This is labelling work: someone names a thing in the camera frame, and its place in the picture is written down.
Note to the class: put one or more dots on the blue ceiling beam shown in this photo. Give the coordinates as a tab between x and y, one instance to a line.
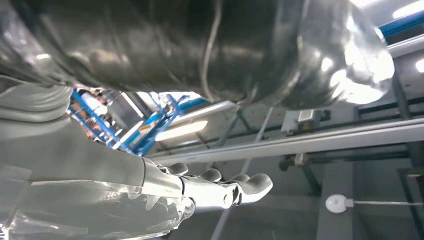
404	24

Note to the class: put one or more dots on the blue overhead steel frame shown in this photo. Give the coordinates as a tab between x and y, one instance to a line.
155	129

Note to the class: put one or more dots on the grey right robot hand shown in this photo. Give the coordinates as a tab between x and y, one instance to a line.
82	185

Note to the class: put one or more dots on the white ceiling sensor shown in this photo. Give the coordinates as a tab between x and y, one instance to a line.
336	203

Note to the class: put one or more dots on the grey ceiling junction box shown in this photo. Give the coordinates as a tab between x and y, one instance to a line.
304	117

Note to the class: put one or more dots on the ceiling light strip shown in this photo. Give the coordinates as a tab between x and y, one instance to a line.
409	9
182	130

